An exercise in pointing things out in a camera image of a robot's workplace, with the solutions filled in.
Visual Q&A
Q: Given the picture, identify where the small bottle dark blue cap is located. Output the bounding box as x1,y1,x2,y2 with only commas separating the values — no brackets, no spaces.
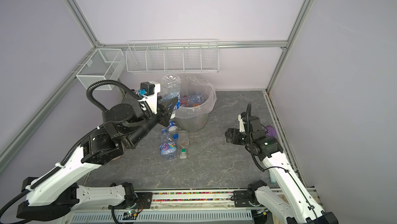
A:
167,120,178,139

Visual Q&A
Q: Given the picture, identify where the clear bottle blue label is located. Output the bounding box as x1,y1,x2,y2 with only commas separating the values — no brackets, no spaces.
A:
161,74,182,119

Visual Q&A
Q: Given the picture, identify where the clear bottle green neck ring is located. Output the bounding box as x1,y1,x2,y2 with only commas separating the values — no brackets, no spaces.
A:
178,130,190,160

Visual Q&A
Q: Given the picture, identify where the clear bottle colourful label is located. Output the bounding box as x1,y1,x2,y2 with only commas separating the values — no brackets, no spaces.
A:
159,129,177,160

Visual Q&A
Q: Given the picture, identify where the slim clear bottle white cap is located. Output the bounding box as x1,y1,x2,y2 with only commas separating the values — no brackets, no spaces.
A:
190,92,205,106

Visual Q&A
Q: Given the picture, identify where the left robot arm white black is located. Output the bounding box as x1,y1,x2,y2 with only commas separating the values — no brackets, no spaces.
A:
1,79,178,224

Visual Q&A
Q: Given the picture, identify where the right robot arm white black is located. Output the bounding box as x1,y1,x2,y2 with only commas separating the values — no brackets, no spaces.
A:
225,104,339,224

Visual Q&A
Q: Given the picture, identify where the clear plastic bin liner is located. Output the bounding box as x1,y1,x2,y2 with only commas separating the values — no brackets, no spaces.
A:
175,75,217,119

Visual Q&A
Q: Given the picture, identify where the grey mesh waste bin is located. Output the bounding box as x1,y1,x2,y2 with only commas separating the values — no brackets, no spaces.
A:
175,75,217,133

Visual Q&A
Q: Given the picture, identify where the teal garden trowel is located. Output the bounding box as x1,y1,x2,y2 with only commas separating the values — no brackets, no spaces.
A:
269,171,277,184

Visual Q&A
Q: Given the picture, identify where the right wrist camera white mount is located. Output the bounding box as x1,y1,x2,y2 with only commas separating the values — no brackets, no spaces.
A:
238,114,245,133

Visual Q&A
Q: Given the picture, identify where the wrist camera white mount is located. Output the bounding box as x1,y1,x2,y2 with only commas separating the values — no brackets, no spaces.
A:
238,114,245,133
138,81,161,114

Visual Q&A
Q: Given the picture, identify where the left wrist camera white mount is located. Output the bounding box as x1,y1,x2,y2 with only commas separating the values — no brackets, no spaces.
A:
138,81,161,114

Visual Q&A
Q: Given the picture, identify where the white wire wall shelf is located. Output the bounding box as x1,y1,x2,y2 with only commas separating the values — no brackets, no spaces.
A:
125,39,220,73

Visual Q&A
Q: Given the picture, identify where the white mesh wall basket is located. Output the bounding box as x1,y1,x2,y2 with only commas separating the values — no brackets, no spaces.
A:
76,48,126,89

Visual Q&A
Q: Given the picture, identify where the black rail with coloured strip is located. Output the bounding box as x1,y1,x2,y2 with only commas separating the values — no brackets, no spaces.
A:
83,188,270,209

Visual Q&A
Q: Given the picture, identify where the aluminium frame enclosure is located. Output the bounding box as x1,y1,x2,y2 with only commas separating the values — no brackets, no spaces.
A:
1,0,305,182

